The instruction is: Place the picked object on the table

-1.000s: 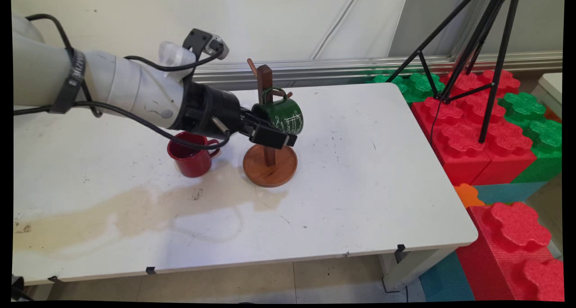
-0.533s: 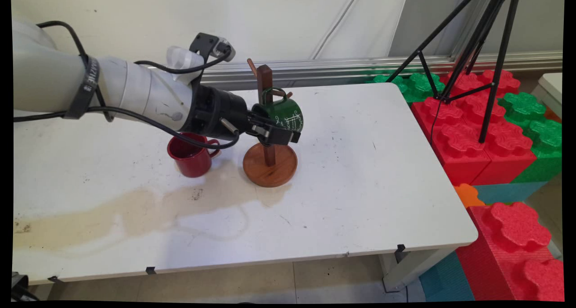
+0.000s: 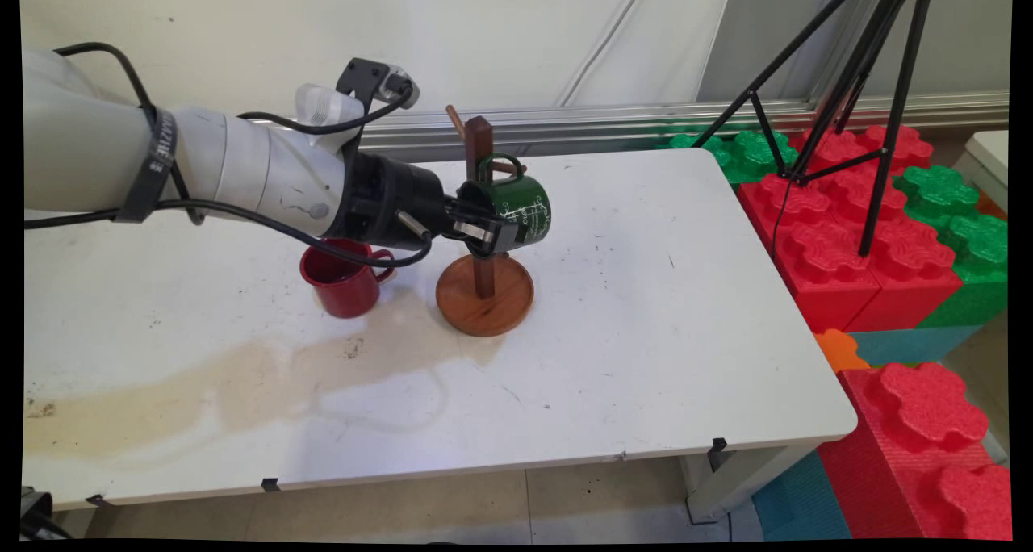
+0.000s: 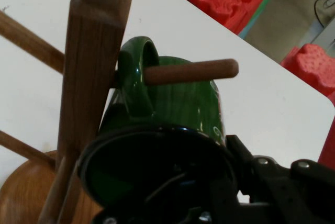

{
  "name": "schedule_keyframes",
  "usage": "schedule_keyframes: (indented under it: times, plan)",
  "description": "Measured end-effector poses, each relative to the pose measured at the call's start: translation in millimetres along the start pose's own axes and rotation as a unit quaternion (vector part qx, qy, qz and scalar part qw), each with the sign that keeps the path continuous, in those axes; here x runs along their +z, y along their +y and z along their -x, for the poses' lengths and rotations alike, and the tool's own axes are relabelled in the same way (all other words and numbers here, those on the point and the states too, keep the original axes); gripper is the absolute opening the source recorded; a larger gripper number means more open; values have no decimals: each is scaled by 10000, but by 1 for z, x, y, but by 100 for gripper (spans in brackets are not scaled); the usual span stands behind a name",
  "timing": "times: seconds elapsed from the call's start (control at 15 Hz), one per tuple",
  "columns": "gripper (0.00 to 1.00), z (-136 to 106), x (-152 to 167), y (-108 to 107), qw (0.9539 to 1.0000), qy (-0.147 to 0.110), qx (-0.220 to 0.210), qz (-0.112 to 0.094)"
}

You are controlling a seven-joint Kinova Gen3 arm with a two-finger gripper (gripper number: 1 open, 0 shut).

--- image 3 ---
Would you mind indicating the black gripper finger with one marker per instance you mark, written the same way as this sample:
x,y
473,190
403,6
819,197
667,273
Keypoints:
x,y
468,209
488,241

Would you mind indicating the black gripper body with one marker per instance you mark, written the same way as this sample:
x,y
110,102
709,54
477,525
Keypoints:
x,y
387,205

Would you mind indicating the green enamel mug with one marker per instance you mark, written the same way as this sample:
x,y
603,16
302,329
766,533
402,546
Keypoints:
x,y
529,205

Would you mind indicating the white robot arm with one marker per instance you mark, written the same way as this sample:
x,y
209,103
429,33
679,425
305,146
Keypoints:
x,y
81,148

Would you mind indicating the wooden mug tree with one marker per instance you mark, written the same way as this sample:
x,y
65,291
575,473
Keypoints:
x,y
484,302

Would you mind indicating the red mug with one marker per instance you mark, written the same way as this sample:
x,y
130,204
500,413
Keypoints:
x,y
347,294

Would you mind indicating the small green foam block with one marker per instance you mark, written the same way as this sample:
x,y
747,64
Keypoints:
x,y
759,152

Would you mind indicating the black tape strip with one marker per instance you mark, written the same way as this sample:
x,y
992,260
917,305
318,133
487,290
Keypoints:
x,y
717,447
270,484
98,501

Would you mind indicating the red foam block, six studs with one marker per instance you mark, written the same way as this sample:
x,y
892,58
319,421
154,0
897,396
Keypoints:
x,y
823,253

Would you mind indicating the white table leg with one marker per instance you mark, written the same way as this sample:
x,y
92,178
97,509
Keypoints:
x,y
726,487

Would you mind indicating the orange foam block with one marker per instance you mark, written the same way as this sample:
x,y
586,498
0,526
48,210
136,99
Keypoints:
x,y
839,350

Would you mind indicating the tall teal foam block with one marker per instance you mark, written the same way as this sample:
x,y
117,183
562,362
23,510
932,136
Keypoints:
x,y
799,503

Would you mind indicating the black tripod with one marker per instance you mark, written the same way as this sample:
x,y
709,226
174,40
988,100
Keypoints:
x,y
894,132

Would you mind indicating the flat teal foam block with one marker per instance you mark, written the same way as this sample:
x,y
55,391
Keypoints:
x,y
904,346

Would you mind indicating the red foam block, large studs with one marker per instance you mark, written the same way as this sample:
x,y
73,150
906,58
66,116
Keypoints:
x,y
912,423

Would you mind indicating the black plastic object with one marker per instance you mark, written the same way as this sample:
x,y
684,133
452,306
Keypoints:
x,y
34,516

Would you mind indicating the large green foam block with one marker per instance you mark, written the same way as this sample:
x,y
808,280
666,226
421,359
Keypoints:
x,y
968,245

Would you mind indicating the small white side table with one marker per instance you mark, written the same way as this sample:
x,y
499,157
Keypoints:
x,y
991,152

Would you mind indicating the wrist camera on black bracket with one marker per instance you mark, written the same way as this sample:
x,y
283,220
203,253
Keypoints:
x,y
359,76

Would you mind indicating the aluminium window rail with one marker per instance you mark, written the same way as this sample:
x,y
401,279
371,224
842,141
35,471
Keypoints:
x,y
605,124

